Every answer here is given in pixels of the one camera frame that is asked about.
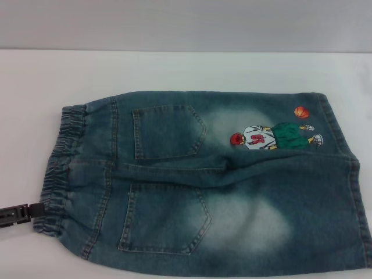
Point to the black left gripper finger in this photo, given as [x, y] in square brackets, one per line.
[23, 210]
[11, 223]

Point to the blue denim shorts with embroidery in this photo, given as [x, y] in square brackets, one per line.
[174, 203]

